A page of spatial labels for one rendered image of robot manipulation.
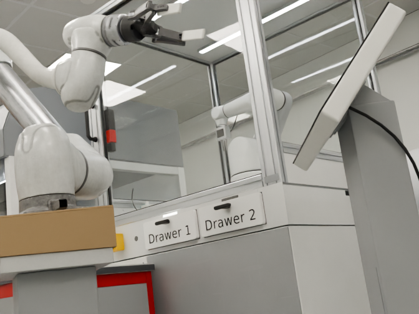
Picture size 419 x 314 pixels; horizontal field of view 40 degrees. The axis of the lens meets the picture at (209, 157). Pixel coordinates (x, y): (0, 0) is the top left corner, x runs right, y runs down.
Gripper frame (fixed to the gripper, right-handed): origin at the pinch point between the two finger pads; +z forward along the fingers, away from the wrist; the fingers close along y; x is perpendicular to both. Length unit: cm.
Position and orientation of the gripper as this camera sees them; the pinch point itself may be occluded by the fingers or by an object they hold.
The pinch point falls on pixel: (189, 21)
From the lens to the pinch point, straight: 159.5
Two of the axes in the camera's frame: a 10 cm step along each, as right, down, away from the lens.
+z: 8.9, 0.0, -4.6
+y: -4.3, -3.2, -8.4
